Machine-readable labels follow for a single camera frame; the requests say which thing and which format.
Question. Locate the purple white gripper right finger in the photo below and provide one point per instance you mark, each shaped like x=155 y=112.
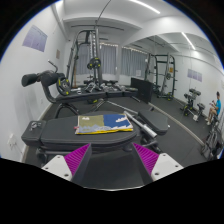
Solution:
x=153 y=166

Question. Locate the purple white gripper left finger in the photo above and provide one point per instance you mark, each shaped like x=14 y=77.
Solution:
x=71 y=167

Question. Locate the silver barbell bar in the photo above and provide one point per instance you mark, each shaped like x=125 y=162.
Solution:
x=143 y=126

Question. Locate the black padded weight bench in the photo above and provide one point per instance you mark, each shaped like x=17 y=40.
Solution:
x=58 y=135

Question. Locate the black flat bench right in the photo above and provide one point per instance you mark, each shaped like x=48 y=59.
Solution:
x=155 y=120

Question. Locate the keys on bench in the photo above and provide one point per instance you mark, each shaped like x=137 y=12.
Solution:
x=34 y=125

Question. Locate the black plyo box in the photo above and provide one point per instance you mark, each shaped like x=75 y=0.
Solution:
x=145 y=89

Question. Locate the black exercise machine far right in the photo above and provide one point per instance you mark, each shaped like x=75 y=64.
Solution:
x=188 y=108

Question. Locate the black leg curl machine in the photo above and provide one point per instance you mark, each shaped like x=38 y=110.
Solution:
x=57 y=89

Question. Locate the dumbbell rack with weights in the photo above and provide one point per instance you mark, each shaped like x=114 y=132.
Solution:
x=111 y=87

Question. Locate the seated person in blue shirt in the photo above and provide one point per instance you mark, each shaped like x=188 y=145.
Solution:
x=214 y=109

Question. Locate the green black power rack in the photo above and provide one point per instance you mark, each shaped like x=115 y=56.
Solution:
x=169 y=74

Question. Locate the grey window curtains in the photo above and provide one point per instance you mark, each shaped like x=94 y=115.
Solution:
x=132 y=61

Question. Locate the white wall socket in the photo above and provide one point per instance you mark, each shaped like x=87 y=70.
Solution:
x=11 y=141

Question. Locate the grey exercise bike frame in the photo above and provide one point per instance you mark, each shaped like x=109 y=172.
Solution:
x=212 y=147

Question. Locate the purple wall posters right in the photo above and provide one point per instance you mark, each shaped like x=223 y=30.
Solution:
x=194 y=75

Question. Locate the purple wall poster left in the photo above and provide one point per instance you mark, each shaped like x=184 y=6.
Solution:
x=35 y=39

